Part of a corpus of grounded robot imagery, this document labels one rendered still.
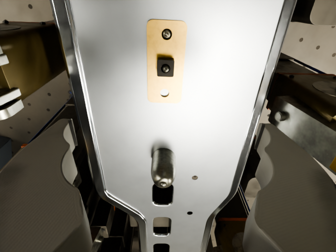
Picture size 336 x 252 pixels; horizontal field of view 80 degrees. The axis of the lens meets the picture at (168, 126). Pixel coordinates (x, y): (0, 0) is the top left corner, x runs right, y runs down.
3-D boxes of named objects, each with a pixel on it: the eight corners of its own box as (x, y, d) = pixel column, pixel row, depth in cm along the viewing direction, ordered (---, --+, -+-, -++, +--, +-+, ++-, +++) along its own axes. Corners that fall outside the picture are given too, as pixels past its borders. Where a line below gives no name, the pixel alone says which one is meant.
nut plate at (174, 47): (180, 102, 23) (181, 107, 22) (147, 101, 23) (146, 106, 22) (187, 20, 19) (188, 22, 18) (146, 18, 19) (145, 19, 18)
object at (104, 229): (130, 147, 65) (108, 238, 40) (120, 147, 64) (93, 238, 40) (129, 137, 62) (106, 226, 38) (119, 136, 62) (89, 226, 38)
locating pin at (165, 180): (174, 158, 30) (176, 195, 24) (152, 158, 30) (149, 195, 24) (175, 141, 28) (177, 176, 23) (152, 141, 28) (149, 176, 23)
